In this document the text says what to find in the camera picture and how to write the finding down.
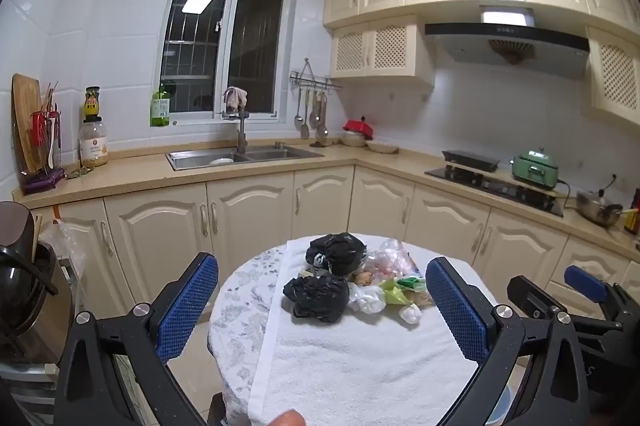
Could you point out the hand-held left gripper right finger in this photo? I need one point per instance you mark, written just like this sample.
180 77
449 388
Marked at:
457 311

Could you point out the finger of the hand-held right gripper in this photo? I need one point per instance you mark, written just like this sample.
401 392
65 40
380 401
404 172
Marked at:
585 281
530 298

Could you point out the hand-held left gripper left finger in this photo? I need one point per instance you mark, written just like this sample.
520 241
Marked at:
187 306

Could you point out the small white paper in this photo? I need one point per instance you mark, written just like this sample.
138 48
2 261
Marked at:
411 313

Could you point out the green wrapper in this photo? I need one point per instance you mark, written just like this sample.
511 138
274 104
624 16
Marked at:
397 291

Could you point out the clear plastic bag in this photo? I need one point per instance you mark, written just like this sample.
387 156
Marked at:
62 238
392 256

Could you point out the white tissue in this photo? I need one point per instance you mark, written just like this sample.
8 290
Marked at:
367 299

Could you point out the brown food piece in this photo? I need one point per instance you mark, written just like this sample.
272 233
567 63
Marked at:
365 277

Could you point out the black plastic bag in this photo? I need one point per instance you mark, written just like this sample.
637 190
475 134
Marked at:
337 253
317 298

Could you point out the person's left hand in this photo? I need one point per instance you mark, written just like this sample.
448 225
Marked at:
290 420

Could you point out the steel pot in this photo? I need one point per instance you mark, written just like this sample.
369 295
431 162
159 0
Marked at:
597 208

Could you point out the black glass hob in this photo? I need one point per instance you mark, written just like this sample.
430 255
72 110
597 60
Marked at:
520 201

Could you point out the cream base cabinets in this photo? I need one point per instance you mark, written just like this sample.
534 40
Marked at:
250 216

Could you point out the white towel-covered round table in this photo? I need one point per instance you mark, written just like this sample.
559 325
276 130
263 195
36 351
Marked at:
360 366

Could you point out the green electric pot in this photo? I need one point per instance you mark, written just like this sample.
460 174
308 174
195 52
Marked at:
535 168

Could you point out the hanging clear plastic bag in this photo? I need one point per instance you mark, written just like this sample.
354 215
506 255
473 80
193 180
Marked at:
62 238

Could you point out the steel double sink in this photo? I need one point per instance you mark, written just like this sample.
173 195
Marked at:
200 158

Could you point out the white dish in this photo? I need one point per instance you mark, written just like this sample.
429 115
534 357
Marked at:
221 161

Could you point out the black induction cooker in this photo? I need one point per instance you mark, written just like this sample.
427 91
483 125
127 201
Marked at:
470 158

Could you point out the black kitchen appliance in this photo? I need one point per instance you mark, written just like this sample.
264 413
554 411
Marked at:
20 286

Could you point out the beige shallow bowl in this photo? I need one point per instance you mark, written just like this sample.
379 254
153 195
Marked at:
382 148

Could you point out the steel faucet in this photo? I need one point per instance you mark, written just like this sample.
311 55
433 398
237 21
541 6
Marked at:
242 131

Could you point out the glass jar with label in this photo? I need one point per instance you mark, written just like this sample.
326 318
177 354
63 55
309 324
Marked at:
93 146

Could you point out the purple utensil holder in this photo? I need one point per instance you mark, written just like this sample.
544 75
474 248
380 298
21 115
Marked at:
42 182

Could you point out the green glass bottle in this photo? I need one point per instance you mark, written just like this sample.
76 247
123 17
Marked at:
160 108

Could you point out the white bowl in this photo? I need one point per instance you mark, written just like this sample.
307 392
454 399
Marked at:
352 140

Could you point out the red pot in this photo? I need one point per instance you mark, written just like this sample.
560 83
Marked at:
359 128

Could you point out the steel spatula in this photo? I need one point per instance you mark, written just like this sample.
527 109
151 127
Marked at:
305 132

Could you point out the white plastic spoon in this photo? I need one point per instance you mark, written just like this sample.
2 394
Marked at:
51 146

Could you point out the small dark dish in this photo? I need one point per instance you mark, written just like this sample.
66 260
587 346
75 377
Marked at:
322 143

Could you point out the pale dish cloth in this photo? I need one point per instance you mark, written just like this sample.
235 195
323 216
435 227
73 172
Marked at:
235 97

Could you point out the steel ladle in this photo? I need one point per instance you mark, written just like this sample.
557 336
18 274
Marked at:
298 118

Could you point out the yellow label bottle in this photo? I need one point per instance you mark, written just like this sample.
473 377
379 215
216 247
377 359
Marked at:
92 106

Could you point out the steel turner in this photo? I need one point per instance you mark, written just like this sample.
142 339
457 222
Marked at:
323 128

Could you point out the brown woven fan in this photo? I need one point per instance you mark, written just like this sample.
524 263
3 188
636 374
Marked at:
512 53

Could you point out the bundle of chopsticks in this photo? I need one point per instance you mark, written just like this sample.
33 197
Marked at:
50 101

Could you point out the wooden cutting board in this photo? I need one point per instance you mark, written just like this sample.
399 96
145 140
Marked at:
25 116

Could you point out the black range hood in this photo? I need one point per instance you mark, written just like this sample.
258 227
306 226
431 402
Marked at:
500 41

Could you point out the metal utensil rack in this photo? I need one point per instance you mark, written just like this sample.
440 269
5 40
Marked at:
310 82

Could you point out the white framed window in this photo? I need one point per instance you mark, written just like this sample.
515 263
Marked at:
260 31

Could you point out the lattice door wall cabinet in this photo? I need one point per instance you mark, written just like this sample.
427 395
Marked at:
617 71
385 46

